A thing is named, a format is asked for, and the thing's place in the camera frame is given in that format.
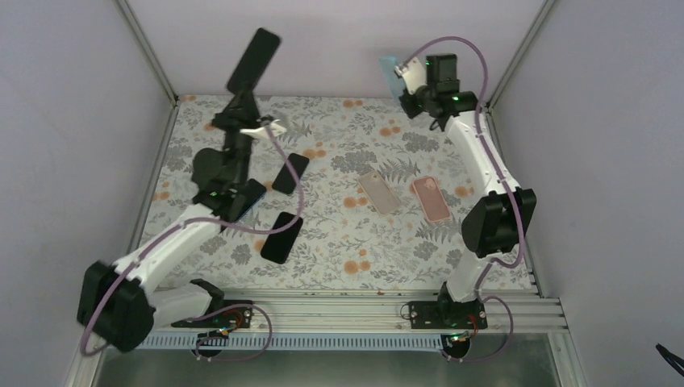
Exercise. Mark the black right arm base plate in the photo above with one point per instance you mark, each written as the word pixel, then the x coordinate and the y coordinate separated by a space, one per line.
pixel 432 315

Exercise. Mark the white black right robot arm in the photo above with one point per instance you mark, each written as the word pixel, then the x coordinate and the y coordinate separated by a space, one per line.
pixel 498 222

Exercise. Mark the black object at corner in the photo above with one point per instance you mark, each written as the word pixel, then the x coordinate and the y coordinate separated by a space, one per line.
pixel 674 361

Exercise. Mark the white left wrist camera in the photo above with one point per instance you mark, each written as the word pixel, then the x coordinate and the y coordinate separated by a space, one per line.
pixel 267 127

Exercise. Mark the floral patterned table mat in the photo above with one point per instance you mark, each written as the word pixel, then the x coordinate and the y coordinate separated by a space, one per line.
pixel 344 242

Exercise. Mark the black phone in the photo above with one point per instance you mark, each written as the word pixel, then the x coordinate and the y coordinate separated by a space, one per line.
pixel 277 247

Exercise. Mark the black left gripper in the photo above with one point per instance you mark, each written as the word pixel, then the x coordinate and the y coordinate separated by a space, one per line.
pixel 245 114

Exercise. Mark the cream phone case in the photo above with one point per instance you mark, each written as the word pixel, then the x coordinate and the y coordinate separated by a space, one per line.
pixel 378 192

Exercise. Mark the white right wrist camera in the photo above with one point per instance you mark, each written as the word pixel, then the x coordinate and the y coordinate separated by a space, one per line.
pixel 413 74

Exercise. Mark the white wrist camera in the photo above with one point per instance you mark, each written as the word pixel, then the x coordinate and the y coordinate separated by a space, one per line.
pixel 267 127
pixel 413 74

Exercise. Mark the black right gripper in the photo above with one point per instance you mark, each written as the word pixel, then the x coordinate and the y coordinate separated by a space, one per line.
pixel 410 110

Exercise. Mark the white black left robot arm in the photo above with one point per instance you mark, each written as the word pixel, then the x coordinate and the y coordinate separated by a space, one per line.
pixel 121 302

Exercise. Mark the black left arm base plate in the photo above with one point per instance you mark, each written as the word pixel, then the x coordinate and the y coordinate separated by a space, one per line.
pixel 235 314

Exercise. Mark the pink phone case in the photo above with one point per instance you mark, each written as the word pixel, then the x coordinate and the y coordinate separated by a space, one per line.
pixel 433 204

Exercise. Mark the light blue phone case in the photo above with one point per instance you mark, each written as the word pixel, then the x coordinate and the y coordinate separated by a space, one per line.
pixel 395 82

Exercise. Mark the aluminium mounting rail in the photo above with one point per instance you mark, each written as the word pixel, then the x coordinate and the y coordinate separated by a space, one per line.
pixel 381 311

